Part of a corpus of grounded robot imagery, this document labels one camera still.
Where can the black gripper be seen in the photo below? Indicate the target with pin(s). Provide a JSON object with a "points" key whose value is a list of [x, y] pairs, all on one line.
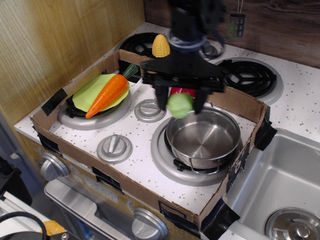
{"points": [[185, 67]]}

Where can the back left stove burner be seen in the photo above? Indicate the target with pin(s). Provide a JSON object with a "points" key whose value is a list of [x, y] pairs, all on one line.
{"points": [[142, 44]]}

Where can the right oven front knob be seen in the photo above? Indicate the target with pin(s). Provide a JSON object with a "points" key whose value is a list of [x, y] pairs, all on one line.
{"points": [[147, 226]]}

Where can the green toy broccoli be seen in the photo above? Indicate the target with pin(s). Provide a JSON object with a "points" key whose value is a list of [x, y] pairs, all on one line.
{"points": [[180, 104]]}

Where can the front right stove burner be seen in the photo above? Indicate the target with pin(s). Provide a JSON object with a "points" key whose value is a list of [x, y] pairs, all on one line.
{"points": [[177, 171]]}

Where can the light green plate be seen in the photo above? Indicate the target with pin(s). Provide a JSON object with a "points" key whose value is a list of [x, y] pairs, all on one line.
{"points": [[84, 98]]}

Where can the front left stove burner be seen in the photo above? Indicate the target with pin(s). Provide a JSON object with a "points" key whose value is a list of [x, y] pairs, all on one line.
{"points": [[96, 122]]}

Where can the left oven front knob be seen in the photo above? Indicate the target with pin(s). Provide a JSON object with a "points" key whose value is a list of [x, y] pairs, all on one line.
{"points": [[53, 168]]}

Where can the silver oven door handle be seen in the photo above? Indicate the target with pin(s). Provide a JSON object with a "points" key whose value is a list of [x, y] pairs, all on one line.
{"points": [[90, 217]]}

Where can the grey toy sink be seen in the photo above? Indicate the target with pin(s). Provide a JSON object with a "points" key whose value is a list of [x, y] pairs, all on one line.
{"points": [[284, 175]]}

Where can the oven knob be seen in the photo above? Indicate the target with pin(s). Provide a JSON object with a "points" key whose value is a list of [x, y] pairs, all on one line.
{"points": [[53, 168], [147, 226]]}

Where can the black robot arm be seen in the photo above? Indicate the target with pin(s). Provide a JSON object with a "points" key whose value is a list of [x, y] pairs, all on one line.
{"points": [[193, 20]]}

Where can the brown cardboard fence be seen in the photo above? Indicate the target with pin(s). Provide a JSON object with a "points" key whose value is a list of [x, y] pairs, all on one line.
{"points": [[136, 182]]}

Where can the stove burner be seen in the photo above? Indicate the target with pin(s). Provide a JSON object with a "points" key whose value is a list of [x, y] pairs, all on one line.
{"points": [[177, 171], [253, 77], [96, 122], [142, 44]]}

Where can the yellow object bottom left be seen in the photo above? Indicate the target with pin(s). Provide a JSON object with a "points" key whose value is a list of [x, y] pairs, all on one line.
{"points": [[53, 228]]}

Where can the steel pan with handles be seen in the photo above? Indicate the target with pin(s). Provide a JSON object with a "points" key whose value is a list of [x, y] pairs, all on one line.
{"points": [[204, 141]]}

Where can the grey back stove knob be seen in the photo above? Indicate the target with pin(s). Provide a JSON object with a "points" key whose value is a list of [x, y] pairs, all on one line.
{"points": [[209, 52]]}

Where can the red toy bell pepper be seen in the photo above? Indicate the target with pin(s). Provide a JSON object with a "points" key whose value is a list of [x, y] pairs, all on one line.
{"points": [[176, 90]]}

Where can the hanging grey spatula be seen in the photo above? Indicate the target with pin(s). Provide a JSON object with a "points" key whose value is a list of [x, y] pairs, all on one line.
{"points": [[237, 23]]}

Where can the yellow toy corn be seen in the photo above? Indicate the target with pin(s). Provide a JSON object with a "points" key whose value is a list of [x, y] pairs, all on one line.
{"points": [[160, 46]]}

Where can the orange toy carrot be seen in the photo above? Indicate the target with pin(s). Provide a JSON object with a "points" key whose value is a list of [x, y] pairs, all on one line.
{"points": [[112, 90]]}

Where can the grey front stove knob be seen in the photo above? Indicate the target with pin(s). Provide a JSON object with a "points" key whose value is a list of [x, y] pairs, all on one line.
{"points": [[114, 149]]}

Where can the back right stove burner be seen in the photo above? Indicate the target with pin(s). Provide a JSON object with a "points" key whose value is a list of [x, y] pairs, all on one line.
{"points": [[253, 77]]}

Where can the grey middle stove knob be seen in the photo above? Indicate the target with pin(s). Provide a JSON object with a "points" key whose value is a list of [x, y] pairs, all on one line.
{"points": [[148, 111]]}

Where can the grey stove knob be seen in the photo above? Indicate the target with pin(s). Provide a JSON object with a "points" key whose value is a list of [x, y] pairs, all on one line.
{"points": [[114, 149], [148, 111], [209, 52]]}

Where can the silver sink drain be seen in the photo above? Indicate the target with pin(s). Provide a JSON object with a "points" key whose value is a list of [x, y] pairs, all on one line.
{"points": [[292, 224]]}

